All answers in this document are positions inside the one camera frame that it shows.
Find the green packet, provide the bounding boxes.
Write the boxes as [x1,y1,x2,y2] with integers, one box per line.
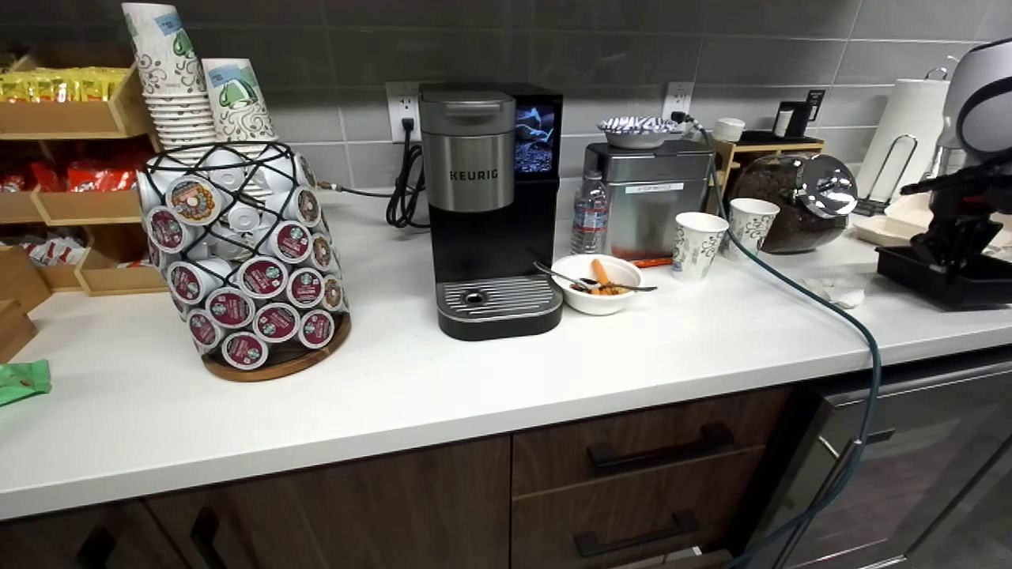
[0,356,55,411]

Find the yellow snack packets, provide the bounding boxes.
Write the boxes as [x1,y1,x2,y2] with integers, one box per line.
[0,62,135,107]

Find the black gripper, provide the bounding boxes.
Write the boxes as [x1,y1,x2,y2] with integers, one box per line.
[903,156,1012,265]

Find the tall printed paper cup stack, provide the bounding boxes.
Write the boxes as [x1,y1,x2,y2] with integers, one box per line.
[116,0,223,151]

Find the small white cup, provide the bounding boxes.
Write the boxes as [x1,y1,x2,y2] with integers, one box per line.
[710,114,749,146]

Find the stainless steel box appliance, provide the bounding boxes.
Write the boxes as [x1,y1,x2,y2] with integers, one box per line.
[579,138,720,263]

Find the undercounter glass door fridge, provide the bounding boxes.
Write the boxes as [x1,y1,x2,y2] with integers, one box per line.
[776,352,1012,569]

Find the black cabinet door handle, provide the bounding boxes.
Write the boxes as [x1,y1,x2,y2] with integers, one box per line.
[71,520,125,569]
[187,505,230,569]

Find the silver fork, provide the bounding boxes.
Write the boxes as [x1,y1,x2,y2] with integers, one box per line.
[528,258,660,297]

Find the black holder on stand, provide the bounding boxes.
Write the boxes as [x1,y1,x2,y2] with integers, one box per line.
[773,85,829,142]

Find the black silver Keurig coffee maker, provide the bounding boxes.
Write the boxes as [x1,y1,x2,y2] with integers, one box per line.
[419,82,569,344]

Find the small wooden stand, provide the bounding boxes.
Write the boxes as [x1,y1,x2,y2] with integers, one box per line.
[716,132,829,215]

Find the short printed paper cup stack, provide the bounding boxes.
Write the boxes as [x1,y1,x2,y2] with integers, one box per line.
[199,54,279,146]

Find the teal cable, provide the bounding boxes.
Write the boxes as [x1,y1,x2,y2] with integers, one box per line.
[726,231,888,569]

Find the brown lid coffee pod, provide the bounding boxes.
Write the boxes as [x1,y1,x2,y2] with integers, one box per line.
[164,172,225,226]

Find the black plastic tray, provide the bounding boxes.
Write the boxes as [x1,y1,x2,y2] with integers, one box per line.
[872,243,1012,311]

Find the wire coffee pod carousel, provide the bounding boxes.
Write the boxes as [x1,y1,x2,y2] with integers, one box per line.
[135,138,355,385]

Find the clear plastic water bottle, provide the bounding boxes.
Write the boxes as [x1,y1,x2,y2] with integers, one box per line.
[573,171,618,255]

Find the wooden snack shelf organizer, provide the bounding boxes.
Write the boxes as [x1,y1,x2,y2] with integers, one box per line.
[0,54,170,364]

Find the white wall outlet with plug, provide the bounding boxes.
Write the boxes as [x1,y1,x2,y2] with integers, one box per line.
[382,78,427,146]

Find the dotted paper cup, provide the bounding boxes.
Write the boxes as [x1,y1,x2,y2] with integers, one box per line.
[729,191,784,251]
[670,208,733,285]

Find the red snack packets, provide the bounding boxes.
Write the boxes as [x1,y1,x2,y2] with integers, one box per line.
[0,156,147,195]

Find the patterned paper plates stack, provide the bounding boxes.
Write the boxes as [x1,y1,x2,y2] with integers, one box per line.
[595,114,689,156]

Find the dark wood base cabinet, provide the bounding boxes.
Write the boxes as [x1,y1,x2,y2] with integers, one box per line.
[0,381,804,569]

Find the black drawer handle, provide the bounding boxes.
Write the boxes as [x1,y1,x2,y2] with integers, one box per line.
[569,510,705,561]
[586,421,740,476]

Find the white bowl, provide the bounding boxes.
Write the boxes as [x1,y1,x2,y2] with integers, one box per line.
[546,248,648,319]

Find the black coffee maker power cord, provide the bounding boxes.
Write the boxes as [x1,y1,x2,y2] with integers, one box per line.
[382,116,429,231]

